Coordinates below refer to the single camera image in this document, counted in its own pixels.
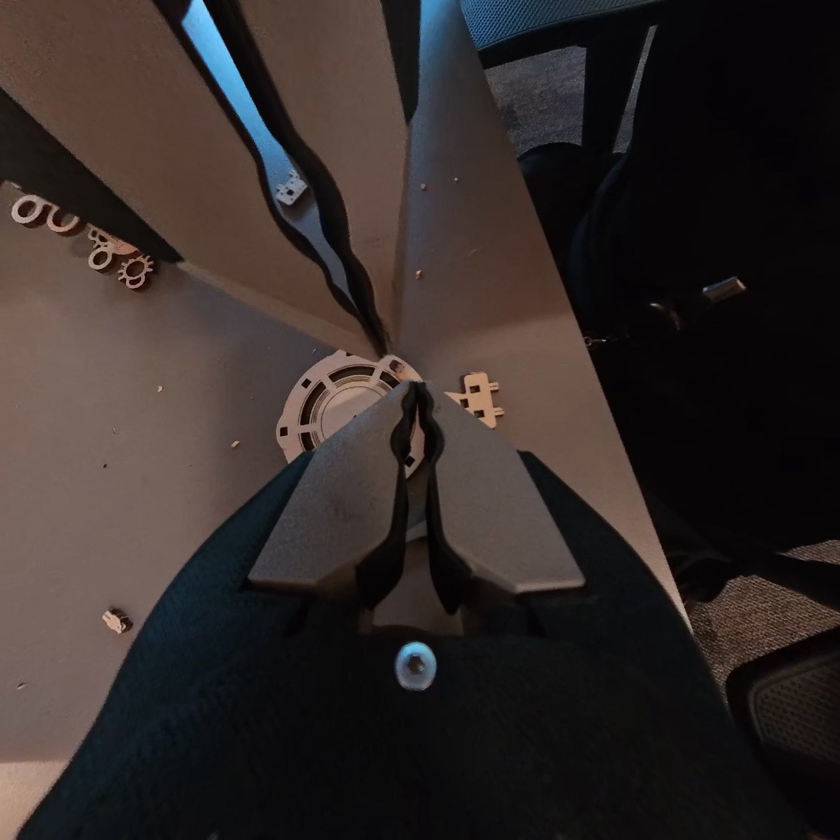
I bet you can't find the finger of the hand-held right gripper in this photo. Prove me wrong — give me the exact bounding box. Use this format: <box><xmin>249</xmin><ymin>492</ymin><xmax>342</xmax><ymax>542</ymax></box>
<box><xmin>0</xmin><ymin>0</ymin><xmax>389</xmax><ymax>353</ymax></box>
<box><xmin>203</xmin><ymin>0</ymin><xmax>421</xmax><ymax>353</ymax></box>

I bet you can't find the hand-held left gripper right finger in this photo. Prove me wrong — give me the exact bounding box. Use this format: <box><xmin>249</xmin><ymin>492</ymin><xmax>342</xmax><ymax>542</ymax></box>
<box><xmin>417</xmin><ymin>381</ymin><xmax>586</xmax><ymax>616</ymax></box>

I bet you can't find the black mesh office chair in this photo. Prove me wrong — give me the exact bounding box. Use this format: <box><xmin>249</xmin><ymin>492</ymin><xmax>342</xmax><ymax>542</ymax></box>
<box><xmin>459</xmin><ymin>0</ymin><xmax>660</xmax><ymax>155</ymax></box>

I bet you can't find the wooden shaft with ring loops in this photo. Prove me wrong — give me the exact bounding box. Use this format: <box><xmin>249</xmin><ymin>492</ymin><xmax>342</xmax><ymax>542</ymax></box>
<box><xmin>10</xmin><ymin>192</ymin><xmax>156</xmax><ymax>294</ymax></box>

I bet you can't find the black office chair armrest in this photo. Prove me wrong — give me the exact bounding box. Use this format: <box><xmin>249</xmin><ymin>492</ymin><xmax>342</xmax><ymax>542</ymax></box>
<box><xmin>725</xmin><ymin>646</ymin><xmax>840</xmax><ymax>798</ymax></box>

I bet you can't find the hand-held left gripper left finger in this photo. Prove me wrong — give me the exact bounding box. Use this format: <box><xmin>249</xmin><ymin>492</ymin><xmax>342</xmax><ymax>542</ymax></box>
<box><xmin>248</xmin><ymin>381</ymin><xmax>419</xmax><ymax>614</ymax></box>

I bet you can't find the round wooden disc part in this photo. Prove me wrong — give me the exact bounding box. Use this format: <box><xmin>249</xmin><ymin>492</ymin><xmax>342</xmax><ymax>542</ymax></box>
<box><xmin>276</xmin><ymin>350</ymin><xmax>508</xmax><ymax>483</ymax></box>

